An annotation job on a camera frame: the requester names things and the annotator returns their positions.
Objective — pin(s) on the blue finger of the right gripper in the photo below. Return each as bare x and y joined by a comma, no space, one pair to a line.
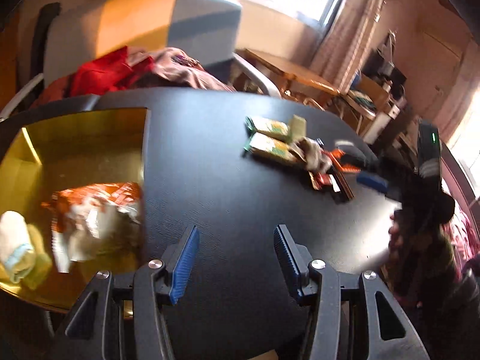
352,155
372,181

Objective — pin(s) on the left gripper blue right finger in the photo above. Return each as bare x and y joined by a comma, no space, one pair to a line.
377,326

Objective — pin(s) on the red candy wrapper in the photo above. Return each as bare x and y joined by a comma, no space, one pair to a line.
320,181

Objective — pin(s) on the red garment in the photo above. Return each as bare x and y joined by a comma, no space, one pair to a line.
115,71

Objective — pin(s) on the brown striped sock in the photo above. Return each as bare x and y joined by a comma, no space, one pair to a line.
315,158

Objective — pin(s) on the red box gold interior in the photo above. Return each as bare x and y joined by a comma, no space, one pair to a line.
67,152

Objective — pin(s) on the small green tea carton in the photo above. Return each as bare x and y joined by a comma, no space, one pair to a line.
297,128

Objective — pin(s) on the white sock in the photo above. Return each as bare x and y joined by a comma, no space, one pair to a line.
18,255

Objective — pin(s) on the grey armchair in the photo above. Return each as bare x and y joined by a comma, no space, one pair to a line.
206,30

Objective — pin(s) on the pink bedding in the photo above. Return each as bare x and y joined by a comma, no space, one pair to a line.
463,237

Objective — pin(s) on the cluttered white desk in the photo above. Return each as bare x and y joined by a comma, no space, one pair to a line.
371,105

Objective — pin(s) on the person's hand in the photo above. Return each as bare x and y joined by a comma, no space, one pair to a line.
396,240

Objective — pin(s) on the wooden side table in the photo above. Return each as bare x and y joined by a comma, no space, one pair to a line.
290,72

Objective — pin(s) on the pink garment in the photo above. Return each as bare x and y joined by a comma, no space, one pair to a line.
172,67

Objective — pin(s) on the orange snack bag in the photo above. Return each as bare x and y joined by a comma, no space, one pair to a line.
92,221

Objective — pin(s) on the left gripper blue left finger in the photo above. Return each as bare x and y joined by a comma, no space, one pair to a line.
94,326

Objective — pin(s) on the pink striped curtain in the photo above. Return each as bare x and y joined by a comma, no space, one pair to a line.
347,43

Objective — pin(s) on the green cracker pack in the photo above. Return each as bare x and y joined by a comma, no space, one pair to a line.
272,149
269,127

